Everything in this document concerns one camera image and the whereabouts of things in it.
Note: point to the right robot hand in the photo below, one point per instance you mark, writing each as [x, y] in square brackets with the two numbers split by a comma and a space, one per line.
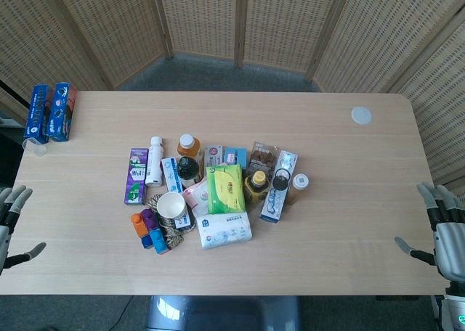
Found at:
[445, 233]

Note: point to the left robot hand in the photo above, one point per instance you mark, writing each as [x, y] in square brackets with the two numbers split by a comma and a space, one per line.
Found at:
[5, 215]

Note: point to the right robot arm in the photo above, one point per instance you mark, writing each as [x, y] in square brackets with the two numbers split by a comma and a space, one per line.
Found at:
[454, 305]

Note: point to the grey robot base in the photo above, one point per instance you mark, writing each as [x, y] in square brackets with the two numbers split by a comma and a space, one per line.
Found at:
[222, 313]

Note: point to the orange plastic block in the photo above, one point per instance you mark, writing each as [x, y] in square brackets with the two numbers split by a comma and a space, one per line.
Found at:
[139, 225]

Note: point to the dark blue plastic block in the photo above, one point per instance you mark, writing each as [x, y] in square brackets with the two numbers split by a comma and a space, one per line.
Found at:
[146, 241]

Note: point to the purple plastic block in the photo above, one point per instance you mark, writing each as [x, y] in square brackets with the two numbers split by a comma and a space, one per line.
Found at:
[149, 218]

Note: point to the light blue plastic block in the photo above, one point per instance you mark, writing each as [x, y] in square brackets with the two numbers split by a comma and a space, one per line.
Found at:
[158, 240]

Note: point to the clear plastic measuring cup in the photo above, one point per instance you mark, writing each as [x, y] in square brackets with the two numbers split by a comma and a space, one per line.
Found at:
[34, 146]

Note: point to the blue and red cookie box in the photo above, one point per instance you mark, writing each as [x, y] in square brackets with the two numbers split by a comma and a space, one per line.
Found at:
[60, 111]

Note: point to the purple toothpaste box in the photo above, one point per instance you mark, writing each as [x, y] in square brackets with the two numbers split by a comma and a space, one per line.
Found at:
[136, 176]

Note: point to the white round table grommet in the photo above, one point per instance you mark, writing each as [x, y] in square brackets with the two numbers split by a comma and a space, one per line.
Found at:
[362, 115]

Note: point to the brown bottle white cap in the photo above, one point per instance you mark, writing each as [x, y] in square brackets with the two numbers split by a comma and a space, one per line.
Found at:
[298, 187]

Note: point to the white drink bottle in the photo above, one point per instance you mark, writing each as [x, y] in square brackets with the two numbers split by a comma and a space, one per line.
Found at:
[154, 162]

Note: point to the white paper cup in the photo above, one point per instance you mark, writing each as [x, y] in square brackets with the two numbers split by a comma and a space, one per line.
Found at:
[170, 205]

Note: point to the white and blue slim box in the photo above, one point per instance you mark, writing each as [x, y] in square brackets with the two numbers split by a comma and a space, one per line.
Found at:
[170, 175]

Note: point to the small black round lid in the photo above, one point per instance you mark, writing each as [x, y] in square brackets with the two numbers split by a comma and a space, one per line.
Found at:
[280, 180]

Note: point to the long white and blue box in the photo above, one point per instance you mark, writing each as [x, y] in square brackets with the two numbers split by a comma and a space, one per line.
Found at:
[279, 186]

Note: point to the dark drink bottle black cap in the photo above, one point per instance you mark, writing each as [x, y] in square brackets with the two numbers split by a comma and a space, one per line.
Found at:
[187, 170]

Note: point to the white and pink pouch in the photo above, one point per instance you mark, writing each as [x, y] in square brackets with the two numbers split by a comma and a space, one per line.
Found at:
[196, 198]

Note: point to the dark bottle yellow cap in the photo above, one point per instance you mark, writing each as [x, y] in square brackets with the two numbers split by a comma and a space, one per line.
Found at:
[256, 187]

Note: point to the orange juice bottle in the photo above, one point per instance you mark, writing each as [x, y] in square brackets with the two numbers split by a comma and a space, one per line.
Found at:
[190, 147]

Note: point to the brown snack bag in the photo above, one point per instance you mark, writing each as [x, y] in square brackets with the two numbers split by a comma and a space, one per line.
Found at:
[262, 157]

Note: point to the grey and pink medicine box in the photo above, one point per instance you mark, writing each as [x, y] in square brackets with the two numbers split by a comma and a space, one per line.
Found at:
[213, 157]

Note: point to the white and blue tissue pack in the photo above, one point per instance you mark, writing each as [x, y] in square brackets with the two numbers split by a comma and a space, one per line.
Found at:
[224, 231]

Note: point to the green tissue pack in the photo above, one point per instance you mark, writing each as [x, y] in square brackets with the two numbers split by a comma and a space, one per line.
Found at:
[225, 189]

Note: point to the light blue small box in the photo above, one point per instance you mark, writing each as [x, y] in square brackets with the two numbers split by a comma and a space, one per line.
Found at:
[234, 157]

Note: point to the bamboo folding screen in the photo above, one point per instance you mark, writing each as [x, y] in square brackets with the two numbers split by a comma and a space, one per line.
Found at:
[232, 29]

